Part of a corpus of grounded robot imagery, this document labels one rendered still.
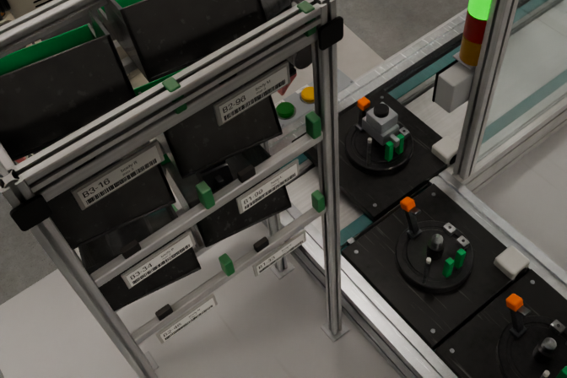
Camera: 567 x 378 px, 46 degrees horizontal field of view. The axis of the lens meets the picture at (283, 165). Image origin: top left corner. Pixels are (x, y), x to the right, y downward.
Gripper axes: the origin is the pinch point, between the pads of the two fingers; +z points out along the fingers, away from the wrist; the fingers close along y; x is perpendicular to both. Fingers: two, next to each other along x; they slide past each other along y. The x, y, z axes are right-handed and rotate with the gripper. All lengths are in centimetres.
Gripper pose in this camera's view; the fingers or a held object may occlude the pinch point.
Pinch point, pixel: (280, 90)
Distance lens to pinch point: 143.8
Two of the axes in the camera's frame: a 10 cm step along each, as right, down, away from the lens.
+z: 0.7, 5.9, 8.0
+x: -6.1, -6.1, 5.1
